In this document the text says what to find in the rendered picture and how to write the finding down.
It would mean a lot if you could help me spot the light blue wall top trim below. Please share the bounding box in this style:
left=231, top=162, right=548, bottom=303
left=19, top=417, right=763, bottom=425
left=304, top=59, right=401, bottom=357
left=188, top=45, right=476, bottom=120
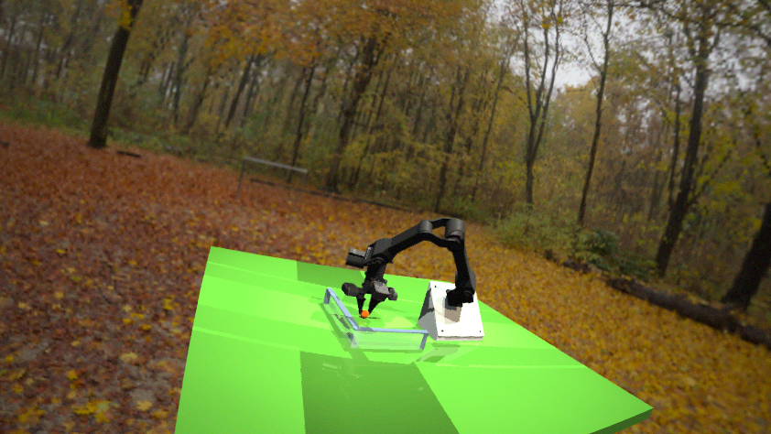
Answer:
left=326, top=288, right=429, bottom=345

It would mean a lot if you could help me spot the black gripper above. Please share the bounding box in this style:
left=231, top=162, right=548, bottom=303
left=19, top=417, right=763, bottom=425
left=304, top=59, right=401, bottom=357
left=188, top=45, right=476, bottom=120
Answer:
left=341, top=270, right=398, bottom=315

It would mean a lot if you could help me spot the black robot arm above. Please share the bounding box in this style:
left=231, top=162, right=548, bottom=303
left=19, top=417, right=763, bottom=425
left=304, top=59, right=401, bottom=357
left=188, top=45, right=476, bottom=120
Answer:
left=345, top=217, right=476, bottom=308

